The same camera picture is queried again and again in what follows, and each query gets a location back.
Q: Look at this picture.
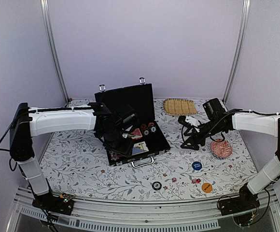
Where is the left aluminium post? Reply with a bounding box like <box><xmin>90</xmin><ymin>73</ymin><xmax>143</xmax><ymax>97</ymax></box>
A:
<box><xmin>40</xmin><ymin>0</ymin><xmax>70</xmax><ymax>103</ymax></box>

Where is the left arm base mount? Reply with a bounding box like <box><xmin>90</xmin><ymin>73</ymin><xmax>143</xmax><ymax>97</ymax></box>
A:
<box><xmin>32</xmin><ymin>193</ymin><xmax>74</xmax><ymax>216</ymax></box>

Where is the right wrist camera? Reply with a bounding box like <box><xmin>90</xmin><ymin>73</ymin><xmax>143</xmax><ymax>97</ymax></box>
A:
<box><xmin>178</xmin><ymin>116</ymin><xmax>200</xmax><ymax>132</ymax></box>

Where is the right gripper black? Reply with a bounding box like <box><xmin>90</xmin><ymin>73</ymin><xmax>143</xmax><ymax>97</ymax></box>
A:
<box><xmin>181</xmin><ymin>118</ymin><xmax>224</xmax><ymax>151</ymax></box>

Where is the woven bamboo tray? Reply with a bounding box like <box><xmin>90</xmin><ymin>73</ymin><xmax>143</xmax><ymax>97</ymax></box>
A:
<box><xmin>163</xmin><ymin>98</ymin><xmax>197</xmax><ymax>116</ymax></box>

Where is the right aluminium post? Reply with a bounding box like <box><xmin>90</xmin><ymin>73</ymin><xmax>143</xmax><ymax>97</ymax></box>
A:
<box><xmin>223</xmin><ymin>0</ymin><xmax>251</xmax><ymax>104</ymax></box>

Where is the aluminium post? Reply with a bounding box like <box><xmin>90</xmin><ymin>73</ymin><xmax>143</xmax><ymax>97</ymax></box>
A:
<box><xmin>223</xmin><ymin>0</ymin><xmax>251</xmax><ymax>104</ymax></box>
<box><xmin>40</xmin><ymin>0</ymin><xmax>70</xmax><ymax>103</ymax></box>

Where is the orange big blind button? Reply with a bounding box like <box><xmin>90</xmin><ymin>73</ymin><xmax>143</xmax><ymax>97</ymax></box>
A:
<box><xmin>201</xmin><ymin>183</ymin><xmax>213</xmax><ymax>193</ymax></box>

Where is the red card deck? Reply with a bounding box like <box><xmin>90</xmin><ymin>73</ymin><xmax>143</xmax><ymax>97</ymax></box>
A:
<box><xmin>128</xmin><ymin>128</ymin><xmax>142</xmax><ymax>140</ymax></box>

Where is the red dice pair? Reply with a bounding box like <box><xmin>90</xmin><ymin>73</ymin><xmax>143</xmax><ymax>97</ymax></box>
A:
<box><xmin>192</xmin><ymin>178</ymin><xmax>201</xmax><ymax>185</ymax></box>

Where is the blue card deck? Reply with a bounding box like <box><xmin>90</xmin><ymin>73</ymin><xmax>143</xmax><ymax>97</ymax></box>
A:
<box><xmin>132</xmin><ymin>142</ymin><xmax>149</xmax><ymax>156</ymax></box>

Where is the blue small blind button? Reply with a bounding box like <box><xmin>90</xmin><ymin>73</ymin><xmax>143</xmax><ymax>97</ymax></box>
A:
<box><xmin>192</xmin><ymin>161</ymin><xmax>202</xmax><ymax>171</ymax></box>

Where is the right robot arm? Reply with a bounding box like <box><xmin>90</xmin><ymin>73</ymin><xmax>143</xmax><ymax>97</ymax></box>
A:
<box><xmin>178</xmin><ymin>98</ymin><xmax>280</xmax><ymax>211</ymax></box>

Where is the dark chip stack 100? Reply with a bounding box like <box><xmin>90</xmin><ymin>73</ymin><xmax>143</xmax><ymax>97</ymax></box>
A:
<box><xmin>140</xmin><ymin>124</ymin><xmax>149</xmax><ymax>136</ymax></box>

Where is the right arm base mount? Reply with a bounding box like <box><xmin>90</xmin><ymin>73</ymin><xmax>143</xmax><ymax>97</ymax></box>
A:
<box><xmin>217</xmin><ymin>191</ymin><xmax>260</xmax><ymax>216</ymax></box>

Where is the front aluminium rail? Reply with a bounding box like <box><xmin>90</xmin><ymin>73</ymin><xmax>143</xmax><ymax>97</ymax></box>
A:
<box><xmin>6</xmin><ymin>188</ymin><xmax>280</xmax><ymax>232</ymax></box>

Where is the red patterned bowl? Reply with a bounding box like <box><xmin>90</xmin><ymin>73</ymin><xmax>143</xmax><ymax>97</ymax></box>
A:
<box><xmin>210</xmin><ymin>139</ymin><xmax>233</xmax><ymax>159</ymax></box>

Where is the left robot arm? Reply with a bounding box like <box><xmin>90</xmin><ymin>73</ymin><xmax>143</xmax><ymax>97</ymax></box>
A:
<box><xmin>0</xmin><ymin>102</ymin><xmax>139</xmax><ymax>210</ymax></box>

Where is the black white dealer button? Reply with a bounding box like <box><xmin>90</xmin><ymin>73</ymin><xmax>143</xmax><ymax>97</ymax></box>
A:
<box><xmin>152</xmin><ymin>181</ymin><xmax>162</xmax><ymax>190</ymax></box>

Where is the black poker case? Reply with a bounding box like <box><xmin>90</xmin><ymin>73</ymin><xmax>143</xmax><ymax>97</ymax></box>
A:
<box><xmin>95</xmin><ymin>77</ymin><xmax>170</xmax><ymax>166</ymax></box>

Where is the black triangle card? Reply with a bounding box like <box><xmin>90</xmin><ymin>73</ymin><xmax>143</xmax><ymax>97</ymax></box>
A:
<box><xmin>110</xmin><ymin>152</ymin><xmax>125</xmax><ymax>160</ymax></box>

